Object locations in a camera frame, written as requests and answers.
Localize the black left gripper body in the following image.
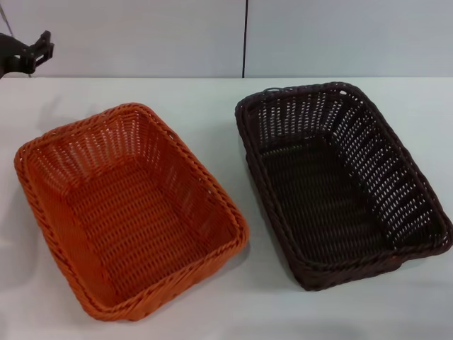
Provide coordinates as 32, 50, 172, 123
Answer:
0, 33, 37, 77

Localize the orange woven plastic basket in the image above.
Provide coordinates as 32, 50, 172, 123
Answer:
13, 102, 251, 315

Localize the dark brown woven plastic basket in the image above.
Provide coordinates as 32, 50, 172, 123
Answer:
234, 81, 453, 292

